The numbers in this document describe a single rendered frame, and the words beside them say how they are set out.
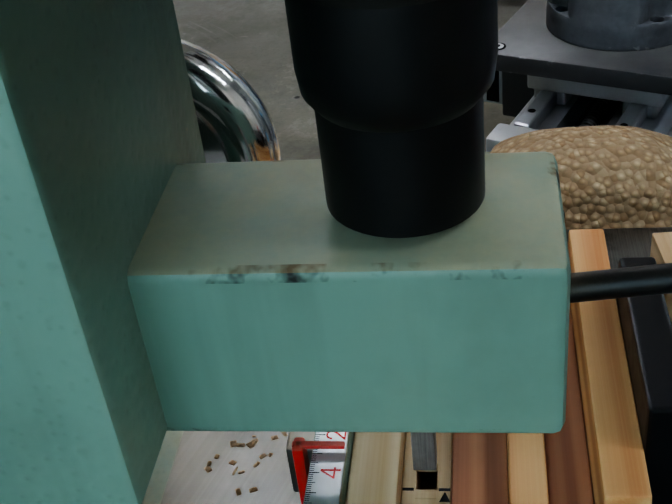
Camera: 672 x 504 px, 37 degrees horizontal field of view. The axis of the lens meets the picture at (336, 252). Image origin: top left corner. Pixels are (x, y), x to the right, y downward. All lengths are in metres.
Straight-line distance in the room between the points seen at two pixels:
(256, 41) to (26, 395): 2.93
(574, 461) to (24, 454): 0.20
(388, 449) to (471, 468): 0.03
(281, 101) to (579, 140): 2.22
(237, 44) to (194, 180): 2.86
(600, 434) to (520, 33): 0.73
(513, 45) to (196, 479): 0.59
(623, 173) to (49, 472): 0.40
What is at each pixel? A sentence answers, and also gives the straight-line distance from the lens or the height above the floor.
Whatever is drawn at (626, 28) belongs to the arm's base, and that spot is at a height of 0.84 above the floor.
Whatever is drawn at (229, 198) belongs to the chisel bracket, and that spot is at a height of 1.07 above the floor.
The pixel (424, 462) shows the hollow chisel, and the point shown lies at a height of 0.95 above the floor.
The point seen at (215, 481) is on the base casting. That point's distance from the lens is 0.62.
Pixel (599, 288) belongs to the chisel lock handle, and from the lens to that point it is 0.35.
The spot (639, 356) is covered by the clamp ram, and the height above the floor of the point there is 0.99.
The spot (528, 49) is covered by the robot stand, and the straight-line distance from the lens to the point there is 1.03.
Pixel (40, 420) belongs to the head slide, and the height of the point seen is 1.04.
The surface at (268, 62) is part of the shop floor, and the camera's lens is 3.06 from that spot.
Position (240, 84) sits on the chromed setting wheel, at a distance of 0.45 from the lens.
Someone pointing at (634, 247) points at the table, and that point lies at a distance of 0.60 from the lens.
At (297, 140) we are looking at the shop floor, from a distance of 2.62.
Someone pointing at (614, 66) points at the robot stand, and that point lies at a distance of 1.00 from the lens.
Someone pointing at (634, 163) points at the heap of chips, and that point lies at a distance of 0.62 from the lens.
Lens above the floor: 1.25
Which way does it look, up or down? 35 degrees down
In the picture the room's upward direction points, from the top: 7 degrees counter-clockwise
